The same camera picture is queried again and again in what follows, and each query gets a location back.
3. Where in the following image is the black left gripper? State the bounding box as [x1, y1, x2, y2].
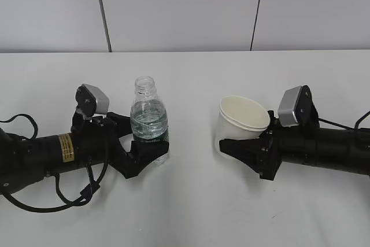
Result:
[71, 112, 169, 178]

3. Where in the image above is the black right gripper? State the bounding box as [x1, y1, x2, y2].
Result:
[219, 110, 282, 180]

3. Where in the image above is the clear water bottle green label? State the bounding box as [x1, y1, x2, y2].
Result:
[129, 75, 171, 165]

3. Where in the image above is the white paper cup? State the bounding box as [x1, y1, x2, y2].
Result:
[214, 95, 270, 156]

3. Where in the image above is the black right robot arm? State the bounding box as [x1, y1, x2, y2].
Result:
[219, 111, 369, 180]

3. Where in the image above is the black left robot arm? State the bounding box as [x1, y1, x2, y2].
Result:
[1, 112, 169, 194]

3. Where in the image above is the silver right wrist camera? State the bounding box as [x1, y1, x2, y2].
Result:
[277, 85, 320, 129]

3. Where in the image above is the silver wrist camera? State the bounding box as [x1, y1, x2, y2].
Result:
[277, 85, 320, 129]
[75, 83, 110, 119]

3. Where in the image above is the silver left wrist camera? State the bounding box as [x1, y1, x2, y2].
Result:
[75, 83, 110, 119]

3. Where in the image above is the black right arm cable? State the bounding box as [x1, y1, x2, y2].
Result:
[316, 109, 370, 131]

